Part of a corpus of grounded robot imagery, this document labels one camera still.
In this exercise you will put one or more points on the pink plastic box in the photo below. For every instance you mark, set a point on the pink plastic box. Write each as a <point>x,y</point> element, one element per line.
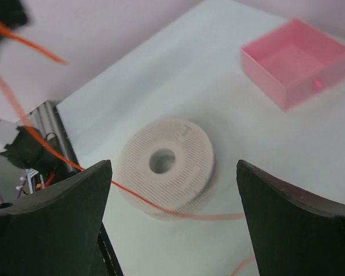
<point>294,63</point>

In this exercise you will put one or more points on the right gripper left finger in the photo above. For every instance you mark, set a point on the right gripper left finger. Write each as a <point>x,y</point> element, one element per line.
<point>55,231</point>

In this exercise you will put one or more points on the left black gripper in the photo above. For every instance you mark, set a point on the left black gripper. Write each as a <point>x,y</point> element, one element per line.
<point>13,15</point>

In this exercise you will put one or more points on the aluminium frame rail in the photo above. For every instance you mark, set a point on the aluminium frame rail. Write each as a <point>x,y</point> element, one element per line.
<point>43,119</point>

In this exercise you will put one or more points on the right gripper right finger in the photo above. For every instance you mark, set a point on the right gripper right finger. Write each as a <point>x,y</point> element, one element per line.
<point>293,231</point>

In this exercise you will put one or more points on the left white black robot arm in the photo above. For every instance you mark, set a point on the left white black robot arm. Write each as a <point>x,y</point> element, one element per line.
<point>39,142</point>

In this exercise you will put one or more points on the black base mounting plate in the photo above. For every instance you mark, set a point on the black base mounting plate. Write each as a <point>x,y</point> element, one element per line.
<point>104,261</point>

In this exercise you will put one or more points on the white plastic spool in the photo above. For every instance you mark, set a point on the white plastic spool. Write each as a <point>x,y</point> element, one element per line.
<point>171,163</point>

